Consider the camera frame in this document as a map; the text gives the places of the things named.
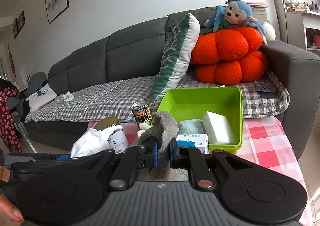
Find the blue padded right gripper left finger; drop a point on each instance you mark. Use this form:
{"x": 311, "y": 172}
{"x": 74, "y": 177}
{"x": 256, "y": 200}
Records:
{"x": 152, "y": 153}

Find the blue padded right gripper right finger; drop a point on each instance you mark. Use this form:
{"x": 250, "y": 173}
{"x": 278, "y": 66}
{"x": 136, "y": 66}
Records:
{"x": 174, "y": 154}

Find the green grey fluffy towel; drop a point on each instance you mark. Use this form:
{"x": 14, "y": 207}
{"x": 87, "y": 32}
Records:
{"x": 163, "y": 128}

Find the white glove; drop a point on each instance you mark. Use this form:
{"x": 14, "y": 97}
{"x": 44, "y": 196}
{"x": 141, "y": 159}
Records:
{"x": 93, "y": 141}

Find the person's left hand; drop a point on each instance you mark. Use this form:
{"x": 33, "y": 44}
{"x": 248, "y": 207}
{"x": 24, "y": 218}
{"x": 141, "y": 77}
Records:
{"x": 10, "y": 210}

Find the blue white milk carton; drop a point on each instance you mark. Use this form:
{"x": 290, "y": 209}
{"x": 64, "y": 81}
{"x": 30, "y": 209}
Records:
{"x": 199, "y": 141}

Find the light blue patterned cloth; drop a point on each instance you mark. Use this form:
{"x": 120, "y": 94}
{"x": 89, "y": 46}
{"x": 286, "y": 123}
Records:
{"x": 193, "y": 126}

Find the beige plush bunny toy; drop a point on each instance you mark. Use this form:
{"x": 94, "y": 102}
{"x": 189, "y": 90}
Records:
{"x": 142, "y": 128}

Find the gold lid white jar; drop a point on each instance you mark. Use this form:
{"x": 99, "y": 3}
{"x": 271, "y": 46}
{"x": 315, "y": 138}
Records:
{"x": 117, "y": 141}

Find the black drink can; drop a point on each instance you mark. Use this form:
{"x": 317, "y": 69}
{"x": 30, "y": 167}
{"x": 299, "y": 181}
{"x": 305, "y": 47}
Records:
{"x": 141, "y": 112}

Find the white sponge block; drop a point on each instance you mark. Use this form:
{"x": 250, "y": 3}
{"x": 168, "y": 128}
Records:
{"x": 218, "y": 129}

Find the lime green plastic bin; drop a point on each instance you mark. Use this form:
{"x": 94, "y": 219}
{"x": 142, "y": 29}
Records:
{"x": 194, "y": 103}

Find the grey checkered sofa blanket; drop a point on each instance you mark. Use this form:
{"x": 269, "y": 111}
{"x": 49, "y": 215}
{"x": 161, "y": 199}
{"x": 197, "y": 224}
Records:
{"x": 116, "y": 98}

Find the crumpled white tissue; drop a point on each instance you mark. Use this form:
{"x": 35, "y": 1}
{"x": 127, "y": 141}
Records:
{"x": 67, "y": 97}

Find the red white checkered tablecloth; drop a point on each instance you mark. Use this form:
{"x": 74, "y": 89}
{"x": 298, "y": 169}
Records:
{"x": 265, "y": 143}

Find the white deer print pillow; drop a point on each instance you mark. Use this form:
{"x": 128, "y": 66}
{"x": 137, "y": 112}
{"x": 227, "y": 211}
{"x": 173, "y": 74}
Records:
{"x": 41, "y": 97}

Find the floral red garment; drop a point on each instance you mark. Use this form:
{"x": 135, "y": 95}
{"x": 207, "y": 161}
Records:
{"x": 8, "y": 134}

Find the grey fabric sofa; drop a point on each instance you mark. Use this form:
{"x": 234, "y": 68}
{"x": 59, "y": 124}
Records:
{"x": 136, "y": 51}

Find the green white leaf pillow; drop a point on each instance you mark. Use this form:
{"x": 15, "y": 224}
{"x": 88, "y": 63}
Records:
{"x": 176, "y": 56}

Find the black hand fan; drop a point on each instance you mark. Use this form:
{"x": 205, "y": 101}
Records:
{"x": 266, "y": 90}

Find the orange pumpkin cushion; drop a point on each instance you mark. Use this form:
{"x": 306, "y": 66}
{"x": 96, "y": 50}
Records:
{"x": 229, "y": 56}

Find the blue monkey plush toy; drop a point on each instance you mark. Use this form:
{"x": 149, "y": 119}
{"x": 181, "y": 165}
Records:
{"x": 238, "y": 14}

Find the stack of books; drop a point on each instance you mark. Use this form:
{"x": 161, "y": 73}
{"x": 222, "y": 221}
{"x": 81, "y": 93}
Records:
{"x": 259, "y": 9}

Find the white bookshelf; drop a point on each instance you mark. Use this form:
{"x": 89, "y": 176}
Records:
{"x": 302, "y": 24}

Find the dark small wall frames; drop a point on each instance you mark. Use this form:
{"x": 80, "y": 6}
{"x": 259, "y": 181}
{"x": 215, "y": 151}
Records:
{"x": 18, "y": 24}

